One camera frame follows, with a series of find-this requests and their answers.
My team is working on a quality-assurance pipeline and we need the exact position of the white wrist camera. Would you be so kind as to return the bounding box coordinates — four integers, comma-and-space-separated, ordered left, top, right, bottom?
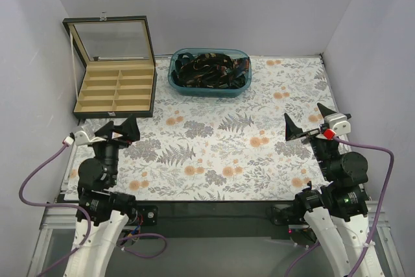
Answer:
62, 125, 95, 146
321, 113, 351, 140

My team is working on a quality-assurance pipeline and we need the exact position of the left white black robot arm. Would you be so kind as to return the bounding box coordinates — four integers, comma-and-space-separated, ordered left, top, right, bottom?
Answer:
64, 115, 140, 276

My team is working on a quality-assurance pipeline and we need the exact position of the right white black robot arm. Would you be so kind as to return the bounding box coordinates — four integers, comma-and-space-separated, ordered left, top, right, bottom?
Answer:
284, 104, 384, 276

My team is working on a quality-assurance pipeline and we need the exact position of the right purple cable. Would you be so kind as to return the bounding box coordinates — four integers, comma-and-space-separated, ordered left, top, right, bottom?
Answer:
283, 136, 396, 277

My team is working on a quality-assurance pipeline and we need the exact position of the purple cable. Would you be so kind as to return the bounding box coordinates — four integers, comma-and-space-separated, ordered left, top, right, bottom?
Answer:
18, 142, 168, 277
283, 136, 396, 277

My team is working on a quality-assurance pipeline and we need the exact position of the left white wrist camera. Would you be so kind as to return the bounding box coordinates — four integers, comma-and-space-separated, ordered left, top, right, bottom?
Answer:
62, 125, 95, 146

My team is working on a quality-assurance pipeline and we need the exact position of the pile of dark ties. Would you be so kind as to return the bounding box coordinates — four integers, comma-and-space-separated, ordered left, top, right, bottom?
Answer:
171, 53, 250, 89

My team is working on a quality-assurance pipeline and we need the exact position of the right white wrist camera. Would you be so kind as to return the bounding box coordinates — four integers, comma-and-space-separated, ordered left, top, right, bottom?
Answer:
321, 113, 351, 140

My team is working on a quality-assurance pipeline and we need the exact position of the teal plastic bin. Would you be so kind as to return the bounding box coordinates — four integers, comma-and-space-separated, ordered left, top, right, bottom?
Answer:
167, 48, 252, 97

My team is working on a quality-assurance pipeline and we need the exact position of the black compartment display box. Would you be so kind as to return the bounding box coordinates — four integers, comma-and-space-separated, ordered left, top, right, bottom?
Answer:
62, 14, 157, 119

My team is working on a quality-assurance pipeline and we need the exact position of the aluminium frame rail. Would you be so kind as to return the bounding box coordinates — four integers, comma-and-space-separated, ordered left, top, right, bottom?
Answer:
28, 207, 405, 276

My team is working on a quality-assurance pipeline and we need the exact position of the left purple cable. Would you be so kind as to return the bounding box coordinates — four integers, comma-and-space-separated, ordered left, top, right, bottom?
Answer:
18, 142, 168, 277

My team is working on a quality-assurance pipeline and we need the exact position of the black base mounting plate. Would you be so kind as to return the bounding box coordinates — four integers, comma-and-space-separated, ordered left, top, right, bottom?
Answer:
58, 194, 370, 241

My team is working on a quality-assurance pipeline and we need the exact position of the floral patterned table mat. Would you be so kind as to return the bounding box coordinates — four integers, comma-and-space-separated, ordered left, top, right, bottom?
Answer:
64, 56, 366, 202

